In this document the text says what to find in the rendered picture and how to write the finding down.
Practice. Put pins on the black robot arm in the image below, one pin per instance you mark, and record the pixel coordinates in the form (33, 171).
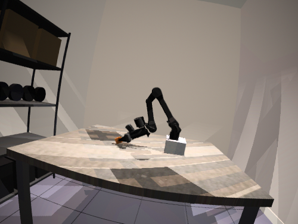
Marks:
(151, 125)

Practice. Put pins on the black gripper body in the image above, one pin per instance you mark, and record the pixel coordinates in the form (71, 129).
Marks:
(132, 136)

